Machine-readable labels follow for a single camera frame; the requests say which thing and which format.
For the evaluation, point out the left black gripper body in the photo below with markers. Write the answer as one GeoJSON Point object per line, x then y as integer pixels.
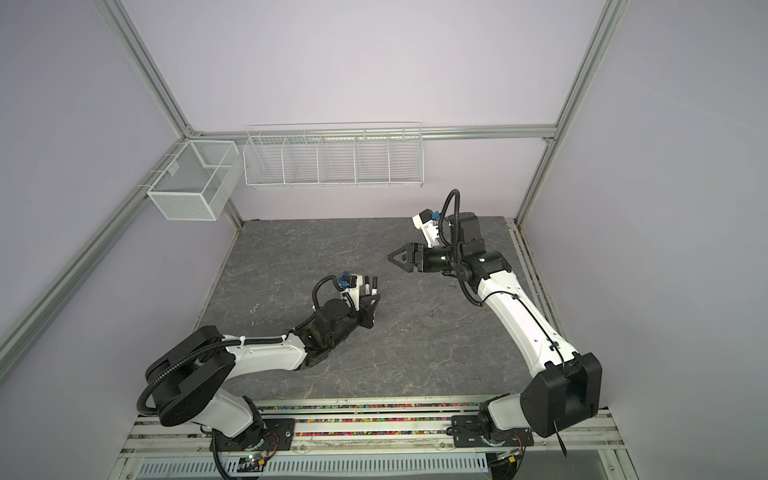
{"type": "Point", "coordinates": [353, 320]}

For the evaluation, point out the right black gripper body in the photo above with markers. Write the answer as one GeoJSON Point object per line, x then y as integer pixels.
{"type": "Point", "coordinates": [442, 261]}

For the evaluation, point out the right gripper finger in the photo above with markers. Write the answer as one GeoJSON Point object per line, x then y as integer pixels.
{"type": "Point", "coordinates": [409, 265]}
{"type": "Point", "coordinates": [407, 253]}

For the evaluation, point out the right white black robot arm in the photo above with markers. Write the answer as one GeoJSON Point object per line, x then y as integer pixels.
{"type": "Point", "coordinates": [565, 384]}

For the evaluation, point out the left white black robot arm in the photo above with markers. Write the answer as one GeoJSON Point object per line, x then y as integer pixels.
{"type": "Point", "coordinates": [187, 383]}

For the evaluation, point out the white mesh box basket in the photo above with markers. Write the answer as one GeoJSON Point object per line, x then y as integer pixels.
{"type": "Point", "coordinates": [198, 181]}

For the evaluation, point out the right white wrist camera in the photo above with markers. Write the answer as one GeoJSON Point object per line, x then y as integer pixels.
{"type": "Point", "coordinates": [427, 223]}

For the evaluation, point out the long white wire basket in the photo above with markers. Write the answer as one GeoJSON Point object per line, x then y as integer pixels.
{"type": "Point", "coordinates": [349, 154]}

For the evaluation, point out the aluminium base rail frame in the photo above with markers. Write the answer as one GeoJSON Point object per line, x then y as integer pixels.
{"type": "Point", "coordinates": [593, 449]}

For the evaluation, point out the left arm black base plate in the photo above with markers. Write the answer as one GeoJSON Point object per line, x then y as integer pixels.
{"type": "Point", "coordinates": [270, 435]}

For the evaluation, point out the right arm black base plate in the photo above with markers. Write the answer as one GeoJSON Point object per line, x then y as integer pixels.
{"type": "Point", "coordinates": [477, 430]}

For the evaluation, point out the white vented cable duct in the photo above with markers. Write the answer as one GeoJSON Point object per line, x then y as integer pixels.
{"type": "Point", "coordinates": [316, 466]}

